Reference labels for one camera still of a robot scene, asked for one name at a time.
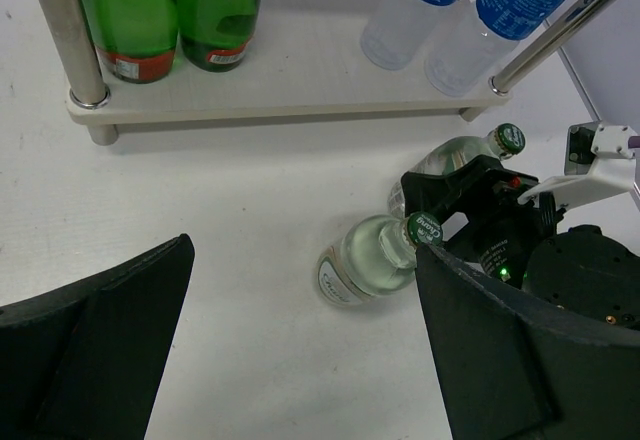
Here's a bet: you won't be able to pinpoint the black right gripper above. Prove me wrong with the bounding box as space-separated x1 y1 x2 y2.
401 155 639 330

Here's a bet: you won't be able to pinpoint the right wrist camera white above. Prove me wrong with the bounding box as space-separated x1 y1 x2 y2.
518 122 639 211

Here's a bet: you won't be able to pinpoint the green glass bottle right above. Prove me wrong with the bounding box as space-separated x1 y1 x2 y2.
177 0 261 72

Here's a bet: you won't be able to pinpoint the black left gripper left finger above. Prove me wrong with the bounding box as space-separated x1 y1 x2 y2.
1 234 195 439

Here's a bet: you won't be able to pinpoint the clear glass bottle green cap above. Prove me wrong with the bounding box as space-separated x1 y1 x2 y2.
316 211 443 306

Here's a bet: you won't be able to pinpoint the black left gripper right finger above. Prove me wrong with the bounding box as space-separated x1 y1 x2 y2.
416 246 639 439

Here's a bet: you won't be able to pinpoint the green glass bottle left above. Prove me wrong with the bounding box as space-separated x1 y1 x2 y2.
82 0 178 84

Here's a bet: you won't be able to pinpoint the white two-tier shelf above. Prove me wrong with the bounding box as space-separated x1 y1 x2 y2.
38 0 616 146

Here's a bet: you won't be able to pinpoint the blue label water bottle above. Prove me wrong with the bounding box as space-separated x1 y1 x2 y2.
425 0 565 97
360 0 458 71

